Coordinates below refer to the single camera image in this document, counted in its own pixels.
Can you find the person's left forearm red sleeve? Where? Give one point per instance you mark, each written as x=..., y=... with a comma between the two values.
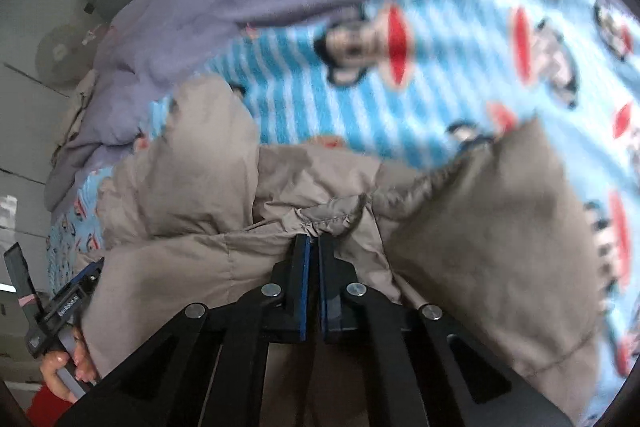
x=47, y=407

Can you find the cream fluffy cloth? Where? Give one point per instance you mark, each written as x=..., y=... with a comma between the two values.
x=80, y=107

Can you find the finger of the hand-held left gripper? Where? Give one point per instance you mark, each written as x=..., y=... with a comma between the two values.
x=90, y=272

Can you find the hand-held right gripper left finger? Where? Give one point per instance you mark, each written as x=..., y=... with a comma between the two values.
x=302, y=292

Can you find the blue striped monkey-print blanket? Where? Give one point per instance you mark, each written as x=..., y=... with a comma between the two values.
x=310, y=97

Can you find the person's left hand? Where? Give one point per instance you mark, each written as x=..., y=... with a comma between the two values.
x=85, y=364

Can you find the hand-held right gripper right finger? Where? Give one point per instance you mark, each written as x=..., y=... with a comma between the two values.
x=324, y=297

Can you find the grey-brown puffer jacket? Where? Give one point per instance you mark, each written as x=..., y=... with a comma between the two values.
x=200, y=167

